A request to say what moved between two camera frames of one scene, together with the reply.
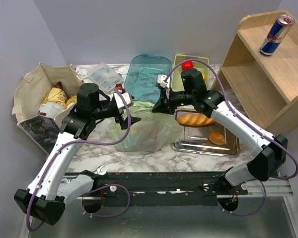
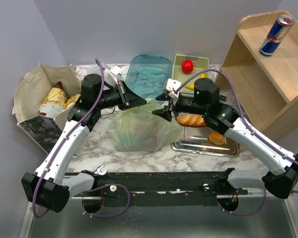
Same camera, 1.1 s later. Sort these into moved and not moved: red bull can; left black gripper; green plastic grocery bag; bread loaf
Moved: left black gripper
Not moved: red bull can; green plastic grocery bag; bread loaf
